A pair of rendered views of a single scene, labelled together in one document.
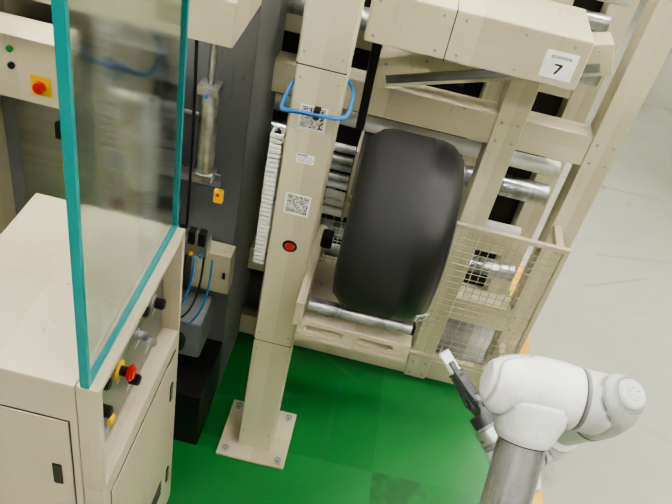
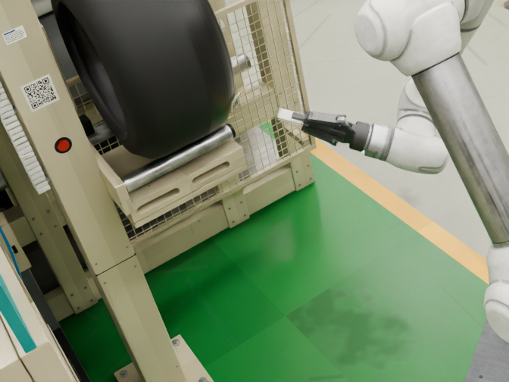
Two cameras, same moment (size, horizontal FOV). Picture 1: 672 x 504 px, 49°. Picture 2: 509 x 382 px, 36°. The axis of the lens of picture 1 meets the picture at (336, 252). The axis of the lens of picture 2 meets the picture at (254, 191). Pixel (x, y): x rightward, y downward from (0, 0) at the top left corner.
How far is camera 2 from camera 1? 54 cm
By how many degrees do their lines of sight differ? 17
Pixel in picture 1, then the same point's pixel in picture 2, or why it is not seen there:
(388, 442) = (273, 284)
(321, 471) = (246, 354)
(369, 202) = (111, 21)
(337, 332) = (171, 189)
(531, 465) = (461, 70)
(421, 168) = not seen: outside the picture
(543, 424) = (444, 24)
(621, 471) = not seen: hidden behind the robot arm
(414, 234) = (175, 17)
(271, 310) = (92, 230)
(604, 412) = not seen: outside the picture
